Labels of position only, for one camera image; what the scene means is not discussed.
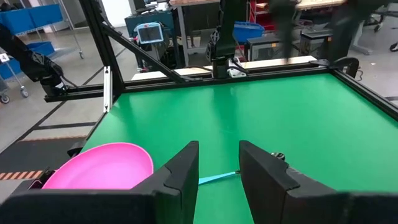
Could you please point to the black metal rig frame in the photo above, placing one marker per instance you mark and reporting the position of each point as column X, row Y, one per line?
column 99, row 37

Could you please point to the black background robot arm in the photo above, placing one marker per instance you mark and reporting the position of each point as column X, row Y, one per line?
column 34, row 65

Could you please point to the wood-topped workbench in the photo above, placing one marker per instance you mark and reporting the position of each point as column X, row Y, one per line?
column 192, row 18

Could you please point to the long blue storage bin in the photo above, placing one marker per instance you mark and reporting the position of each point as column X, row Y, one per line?
column 31, row 17

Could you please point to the pink round plate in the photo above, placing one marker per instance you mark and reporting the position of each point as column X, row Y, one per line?
column 102, row 168

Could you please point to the black equipment box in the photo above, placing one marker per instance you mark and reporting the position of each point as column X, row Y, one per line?
column 264, row 48

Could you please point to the metal wheeled cart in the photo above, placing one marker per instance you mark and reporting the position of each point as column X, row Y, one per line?
column 76, row 40

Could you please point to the person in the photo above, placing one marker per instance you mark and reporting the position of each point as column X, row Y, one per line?
column 283, row 25

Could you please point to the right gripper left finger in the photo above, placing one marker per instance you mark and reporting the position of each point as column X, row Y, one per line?
column 140, row 207

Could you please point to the red background equipment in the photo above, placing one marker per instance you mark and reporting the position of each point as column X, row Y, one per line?
column 259, row 12

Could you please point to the silver frame bracket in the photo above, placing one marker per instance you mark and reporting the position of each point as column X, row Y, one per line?
column 107, row 90

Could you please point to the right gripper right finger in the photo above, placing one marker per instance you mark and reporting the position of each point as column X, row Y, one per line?
column 311, row 205

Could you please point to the green table mat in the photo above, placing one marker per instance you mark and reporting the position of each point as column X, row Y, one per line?
column 280, row 118

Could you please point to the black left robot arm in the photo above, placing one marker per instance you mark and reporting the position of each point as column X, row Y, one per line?
column 228, row 31

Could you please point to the blue-framed tablet screen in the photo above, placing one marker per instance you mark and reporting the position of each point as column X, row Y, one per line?
column 150, row 33

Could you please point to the black cabinet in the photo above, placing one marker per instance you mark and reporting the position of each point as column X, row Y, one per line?
column 314, row 43

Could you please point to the blue plastic bin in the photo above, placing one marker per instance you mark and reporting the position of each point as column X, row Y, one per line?
column 247, row 31

